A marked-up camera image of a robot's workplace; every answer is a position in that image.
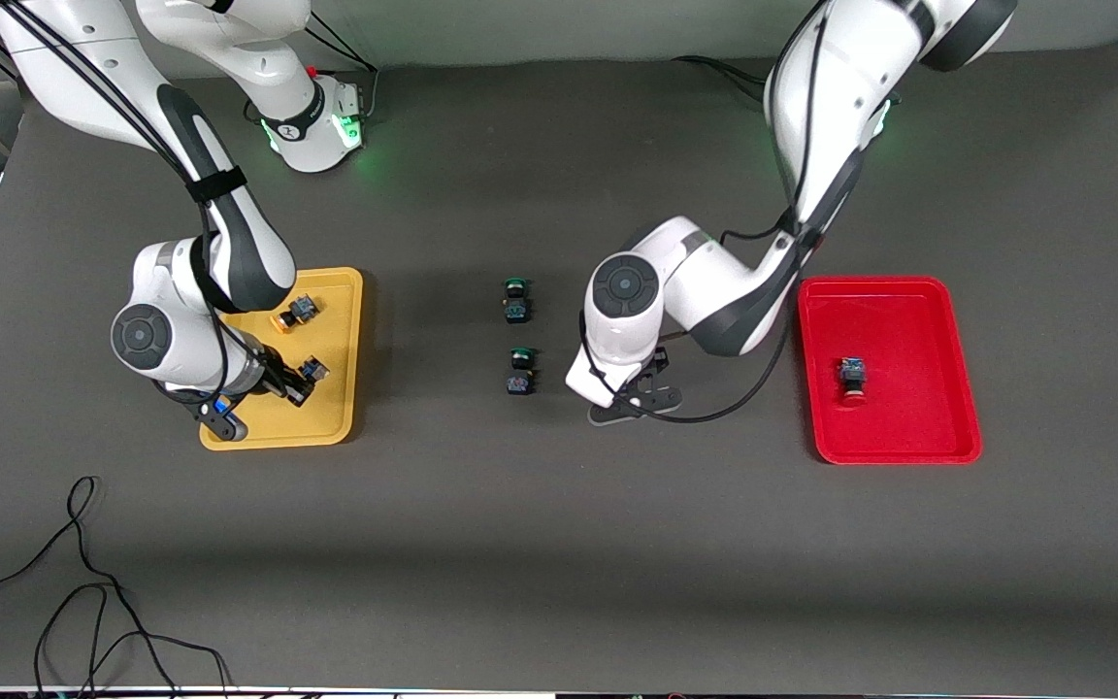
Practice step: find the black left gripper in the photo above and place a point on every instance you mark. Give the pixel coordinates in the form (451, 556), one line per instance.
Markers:
(662, 363)

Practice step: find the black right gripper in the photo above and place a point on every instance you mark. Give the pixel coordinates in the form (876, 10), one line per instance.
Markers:
(271, 376)

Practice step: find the yellow mushroom push button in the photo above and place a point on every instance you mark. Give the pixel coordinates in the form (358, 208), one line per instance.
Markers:
(314, 370)
(302, 311)

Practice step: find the red mushroom push button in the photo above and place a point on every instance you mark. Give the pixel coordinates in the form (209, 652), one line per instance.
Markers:
(851, 372)

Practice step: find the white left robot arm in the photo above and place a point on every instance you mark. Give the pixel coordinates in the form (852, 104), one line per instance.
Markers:
(714, 282)

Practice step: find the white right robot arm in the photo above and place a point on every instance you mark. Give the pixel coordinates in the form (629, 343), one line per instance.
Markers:
(185, 359)

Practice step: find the yellow plastic tray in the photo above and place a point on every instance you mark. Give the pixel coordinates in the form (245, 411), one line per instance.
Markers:
(336, 408)

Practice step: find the green mushroom push button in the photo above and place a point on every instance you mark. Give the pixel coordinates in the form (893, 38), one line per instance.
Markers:
(517, 309)
(520, 381)

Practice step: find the red plastic tray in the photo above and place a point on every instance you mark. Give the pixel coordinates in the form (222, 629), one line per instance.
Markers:
(908, 330)

